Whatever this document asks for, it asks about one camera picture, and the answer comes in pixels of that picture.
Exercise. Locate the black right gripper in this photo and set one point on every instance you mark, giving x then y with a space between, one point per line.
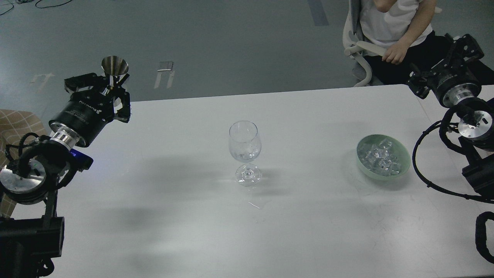
454 80

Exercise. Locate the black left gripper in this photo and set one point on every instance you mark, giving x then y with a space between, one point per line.
88 110

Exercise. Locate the steel double jigger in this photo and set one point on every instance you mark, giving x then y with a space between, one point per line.
115 71

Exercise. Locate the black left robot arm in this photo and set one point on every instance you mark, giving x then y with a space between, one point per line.
47 163

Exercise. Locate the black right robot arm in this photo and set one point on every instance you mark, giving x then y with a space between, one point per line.
468 123

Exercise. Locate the pile of ice cubes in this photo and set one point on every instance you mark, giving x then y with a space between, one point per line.
380 158

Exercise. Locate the clear wine glass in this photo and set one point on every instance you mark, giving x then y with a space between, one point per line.
245 146

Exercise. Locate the person left hand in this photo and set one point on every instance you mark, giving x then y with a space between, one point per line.
396 53

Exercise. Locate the person in white shirt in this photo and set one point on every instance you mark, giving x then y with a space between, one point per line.
385 22

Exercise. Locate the white office chair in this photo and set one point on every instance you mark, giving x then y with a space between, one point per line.
356 46

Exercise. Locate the green bowl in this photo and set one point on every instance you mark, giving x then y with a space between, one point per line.
402 153

